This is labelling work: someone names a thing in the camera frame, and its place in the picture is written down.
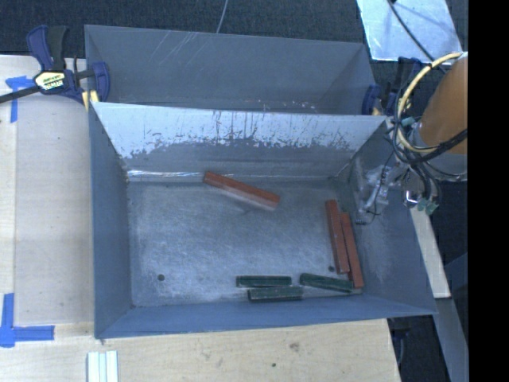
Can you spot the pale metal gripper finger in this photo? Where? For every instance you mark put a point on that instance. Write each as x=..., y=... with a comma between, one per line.
x=368, y=197
x=381, y=199

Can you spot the red-brown flat block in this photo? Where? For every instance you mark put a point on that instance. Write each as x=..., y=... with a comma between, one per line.
x=354, y=253
x=242, y=191
x=336, y=237

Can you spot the dark green flat block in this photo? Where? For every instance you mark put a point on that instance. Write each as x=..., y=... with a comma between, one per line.
x=275, y=293
x=263, y=281
x=326, y=283

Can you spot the grey metal bin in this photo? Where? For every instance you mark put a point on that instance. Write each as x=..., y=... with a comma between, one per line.
x=222, y=233

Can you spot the black cylinder on white bracket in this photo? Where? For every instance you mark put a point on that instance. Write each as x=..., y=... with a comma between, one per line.
x=411, y=199

